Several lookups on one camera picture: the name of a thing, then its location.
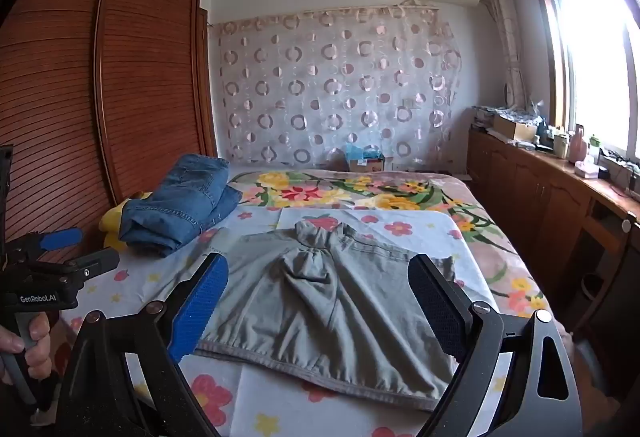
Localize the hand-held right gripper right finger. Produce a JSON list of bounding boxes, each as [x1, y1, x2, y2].
[[407, 254, 584, 437]]

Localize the yellow cloth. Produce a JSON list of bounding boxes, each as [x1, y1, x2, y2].
[[99, 191, 153, 252]]

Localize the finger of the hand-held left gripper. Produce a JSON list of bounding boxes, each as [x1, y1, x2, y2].
[[6, 228, 84, 259], [30, 248, 121, 284]]

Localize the circle patterned sheer curtain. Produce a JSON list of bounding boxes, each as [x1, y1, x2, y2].
[[209, 4, 463, 168]]

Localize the open cardboard box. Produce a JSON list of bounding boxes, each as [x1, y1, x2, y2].
[[492, 113, 539, 142]]

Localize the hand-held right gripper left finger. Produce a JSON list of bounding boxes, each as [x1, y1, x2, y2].
[[54, 253, 230, 437]]

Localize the light blue flowered sheet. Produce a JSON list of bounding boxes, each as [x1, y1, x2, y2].
[[47, 206, 507, 437]]

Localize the grey pants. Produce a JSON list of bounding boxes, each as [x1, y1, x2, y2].
[[194, 217, 457, 413]]

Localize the brown wooden wardrobe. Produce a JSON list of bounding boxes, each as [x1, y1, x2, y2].
[[0, 0, 218, 278]]

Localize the window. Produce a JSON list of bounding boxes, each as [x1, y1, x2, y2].
[[524, 0, 640, 160]]

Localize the wooden cabinet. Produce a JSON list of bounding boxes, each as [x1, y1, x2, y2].
[[466, 127, 640, 370]]

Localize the blue plastic bag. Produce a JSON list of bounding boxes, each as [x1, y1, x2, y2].
[[345, 143, 382, 162]]

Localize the small cardboard box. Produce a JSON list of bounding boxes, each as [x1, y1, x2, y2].
[[347, 156, 387, 174]]

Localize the tied patterned curtain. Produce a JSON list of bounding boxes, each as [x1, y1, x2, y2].
[[481, 0, 533, 110]]

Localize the person's left hand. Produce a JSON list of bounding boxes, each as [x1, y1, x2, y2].
[[0, 312, 54, 386]]

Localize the bed with floral sheet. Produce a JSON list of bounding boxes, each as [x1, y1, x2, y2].
[[226, 169, 550, 319]]

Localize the folded blue jeans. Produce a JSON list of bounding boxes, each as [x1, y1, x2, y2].
[[119, 153, 243, 258]]

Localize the pink bottle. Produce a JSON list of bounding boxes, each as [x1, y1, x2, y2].
[[569, 124, 590, 164]]

